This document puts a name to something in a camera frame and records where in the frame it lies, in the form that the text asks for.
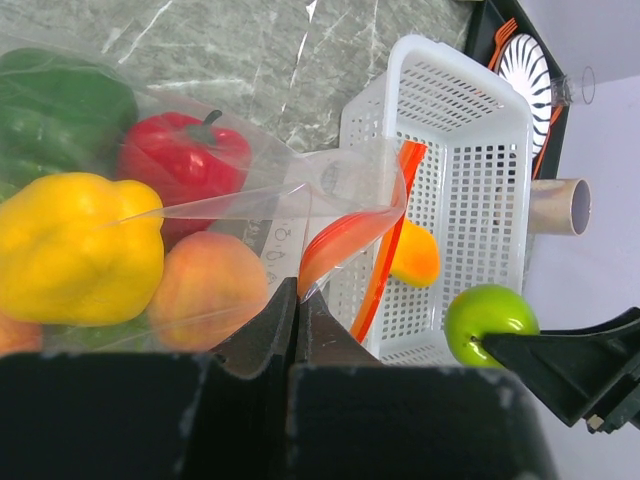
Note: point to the peach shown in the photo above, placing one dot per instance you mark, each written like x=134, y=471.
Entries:
x=212, y=285
x=17, y=336

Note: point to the orange yellow mango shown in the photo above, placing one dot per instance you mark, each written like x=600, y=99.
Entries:
x=416, y=261

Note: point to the yellow bell pepper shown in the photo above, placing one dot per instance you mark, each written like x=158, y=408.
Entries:
x=79, y=249

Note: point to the black rectangular tray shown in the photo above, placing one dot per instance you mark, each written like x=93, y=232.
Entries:
x=487, y=18

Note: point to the clear glass cup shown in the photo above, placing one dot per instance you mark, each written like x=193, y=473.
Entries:
x=578, y=87

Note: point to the beige mug purple inside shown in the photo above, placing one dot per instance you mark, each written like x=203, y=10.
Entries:
x=559, y=207

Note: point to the orange plastic fork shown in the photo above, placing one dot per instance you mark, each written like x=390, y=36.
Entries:
x=500, y=38

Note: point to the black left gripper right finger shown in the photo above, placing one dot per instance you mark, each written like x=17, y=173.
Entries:
x=351, y=417

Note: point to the orange plastic spoon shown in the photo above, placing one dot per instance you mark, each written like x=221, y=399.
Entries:
x=557, y=111

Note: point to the black white striped plate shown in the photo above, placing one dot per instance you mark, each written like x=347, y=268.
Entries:
x=522, y=63

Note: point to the green apple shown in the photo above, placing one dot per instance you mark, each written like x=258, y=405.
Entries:
x=485, y=309

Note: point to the red bell pepper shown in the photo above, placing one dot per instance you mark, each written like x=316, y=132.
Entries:
x=185, y=159

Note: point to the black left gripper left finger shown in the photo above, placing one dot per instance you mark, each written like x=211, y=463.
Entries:
x=213, y=415

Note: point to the white plastic perforated basket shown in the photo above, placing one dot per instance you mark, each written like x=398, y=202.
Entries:
x=471, y=190

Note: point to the clear zip bag orange zipper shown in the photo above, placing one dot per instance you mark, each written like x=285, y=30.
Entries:
x=303, y=215

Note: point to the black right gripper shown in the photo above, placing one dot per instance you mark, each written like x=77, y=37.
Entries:
x=590, y=373

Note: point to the green bell pepper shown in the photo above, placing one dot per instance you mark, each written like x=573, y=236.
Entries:
x=60, y=113

